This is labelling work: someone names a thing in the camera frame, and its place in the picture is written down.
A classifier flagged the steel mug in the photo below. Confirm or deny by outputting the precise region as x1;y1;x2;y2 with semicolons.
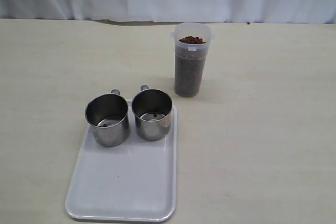
85;89;131;147
132;85;173;141

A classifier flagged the translucent plastic tall container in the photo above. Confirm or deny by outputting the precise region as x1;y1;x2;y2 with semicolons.
172;23;213;97

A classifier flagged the white rectangular tray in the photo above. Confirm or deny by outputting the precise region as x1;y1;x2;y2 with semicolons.
65;109;178;222

